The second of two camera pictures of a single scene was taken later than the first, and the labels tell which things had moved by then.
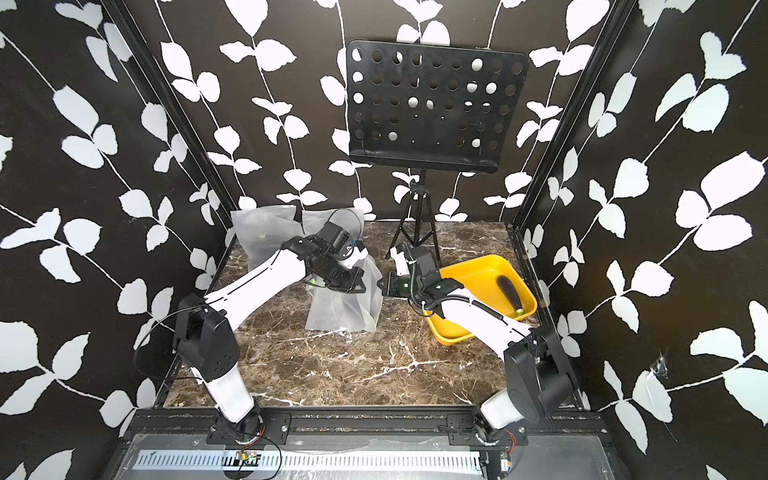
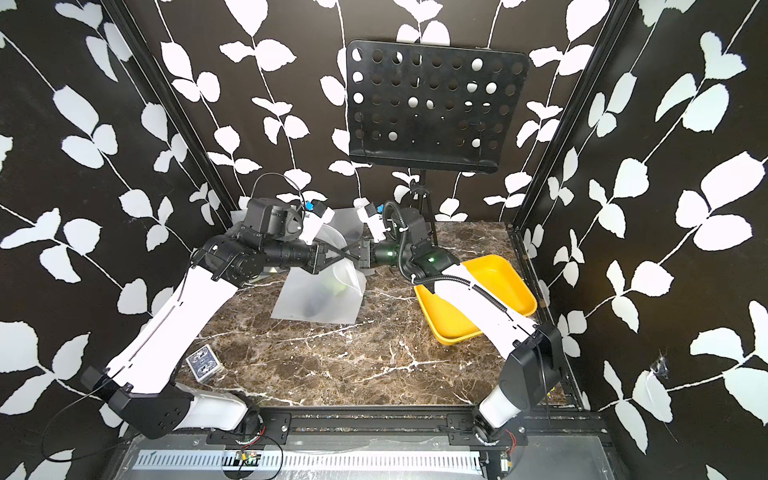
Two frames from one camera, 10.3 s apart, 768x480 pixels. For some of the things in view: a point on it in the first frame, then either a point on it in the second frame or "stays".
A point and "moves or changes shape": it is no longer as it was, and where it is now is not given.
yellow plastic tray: (479, 281) stays
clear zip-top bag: (352, 220) moves or changes shape
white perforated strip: (192, 462) stays
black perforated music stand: (430, 108) stays
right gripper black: (391, 290) -> (370, 254)
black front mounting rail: (367, 428) stays
